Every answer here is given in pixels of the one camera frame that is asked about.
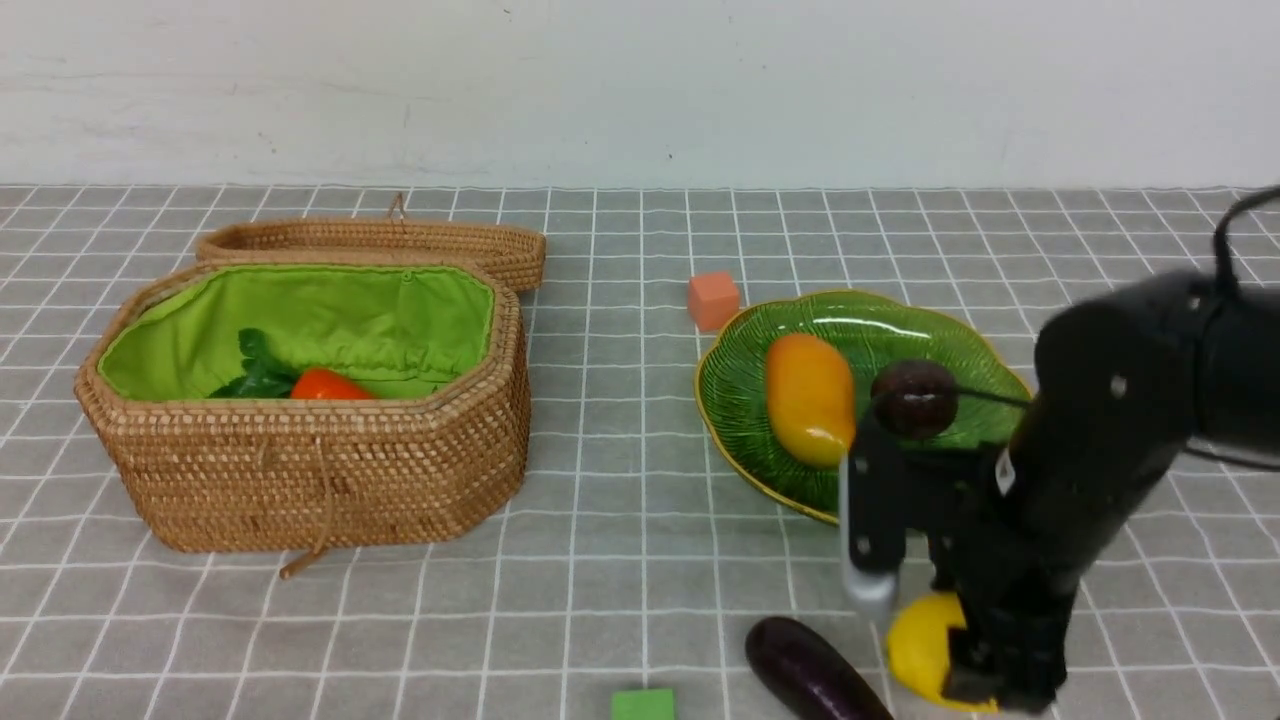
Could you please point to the dark brown passion fruit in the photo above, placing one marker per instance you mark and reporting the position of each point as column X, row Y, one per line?
column 915, row 399

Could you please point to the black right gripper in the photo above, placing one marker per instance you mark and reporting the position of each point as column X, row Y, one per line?
column 1013, row 647

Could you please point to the woven wicker basket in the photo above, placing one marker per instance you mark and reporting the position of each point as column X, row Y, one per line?
column 443, row 446

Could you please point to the woven wicker basket lid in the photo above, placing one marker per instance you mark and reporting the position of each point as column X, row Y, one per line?
column 513, row 255

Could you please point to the green foam cube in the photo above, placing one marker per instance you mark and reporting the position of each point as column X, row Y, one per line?
column 644, row 704

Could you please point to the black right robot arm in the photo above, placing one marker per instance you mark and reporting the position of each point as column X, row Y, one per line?
column 1126, row 380

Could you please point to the orange yellow mango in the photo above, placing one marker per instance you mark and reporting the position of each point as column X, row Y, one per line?
column 810, row 399

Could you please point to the yellow lemon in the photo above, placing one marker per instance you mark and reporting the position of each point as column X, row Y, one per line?
column 917, row 649

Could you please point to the green glass leaf plate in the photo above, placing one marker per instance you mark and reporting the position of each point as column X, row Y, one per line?
column 871, row 331

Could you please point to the orange foam cube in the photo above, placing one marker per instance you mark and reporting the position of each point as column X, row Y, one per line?
column 712, row 299

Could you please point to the dark purple eggplant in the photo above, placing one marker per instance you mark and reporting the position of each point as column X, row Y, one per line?
column 807, row 674

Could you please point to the orange carrot with leaves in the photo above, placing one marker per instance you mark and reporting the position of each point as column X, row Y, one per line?
column 264, row 375

